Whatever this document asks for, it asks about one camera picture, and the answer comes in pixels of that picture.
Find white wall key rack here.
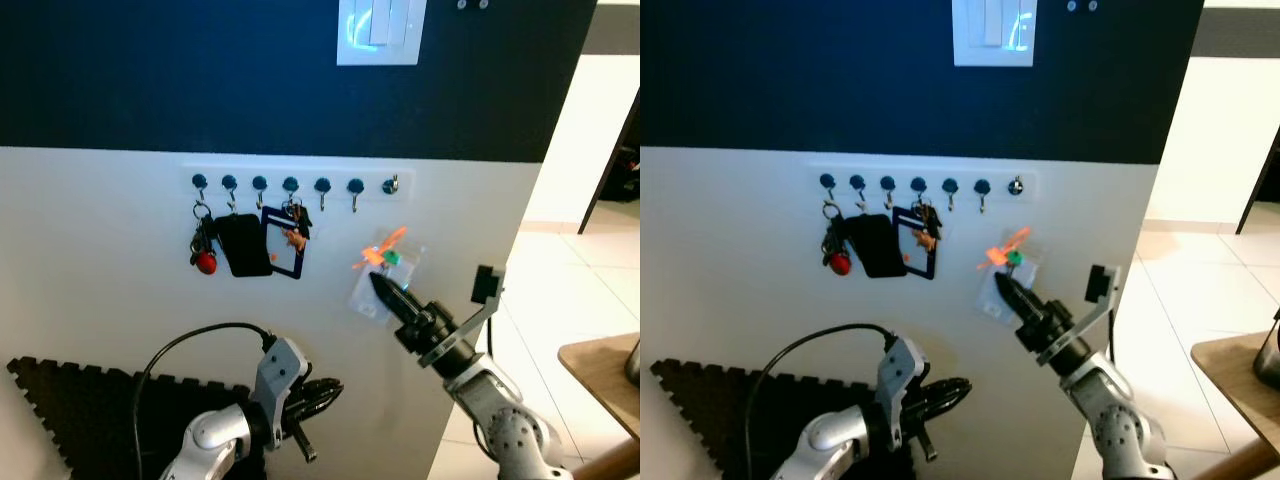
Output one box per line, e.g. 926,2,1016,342
182,164,415,214
811,164,1042,214

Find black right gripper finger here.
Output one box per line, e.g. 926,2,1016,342
999,273,1048,317
374,273,424,317
370,275,410,330
995,275,1034,330

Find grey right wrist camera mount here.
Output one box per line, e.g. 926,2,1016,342
1040,262,1122,368
418,264,507,369

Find black key pouch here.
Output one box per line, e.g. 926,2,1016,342
214,212,274,279
845,212,899,279

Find black foam puzzle mat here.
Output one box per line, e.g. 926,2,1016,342
7,356,269,480
650,358,901,480

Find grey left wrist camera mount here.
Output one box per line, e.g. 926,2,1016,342
250,336,312,443
874,334,933,443

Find wooden table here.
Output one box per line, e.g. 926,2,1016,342
1189,331,1280,433
557,332,641,442

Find key bunch with brown charm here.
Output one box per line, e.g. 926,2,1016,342
913,198,942,257
282,198,312,263

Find white light switch panel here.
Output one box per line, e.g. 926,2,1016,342
951,0,1037,69
336,0,429,67

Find dark cabinet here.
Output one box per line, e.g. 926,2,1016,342
577,88,641,237
1236,124,1280,237

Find wooden chair back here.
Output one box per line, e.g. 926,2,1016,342
563,439,641,480
1193,440,1280,480

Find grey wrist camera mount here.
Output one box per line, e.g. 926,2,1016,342
250,336,312,443
418,264,507,369
874,334,933,443
1040,262,1122,368

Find key bunch with red strawberry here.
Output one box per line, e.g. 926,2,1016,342
189,201,220,277
821,201,852,277

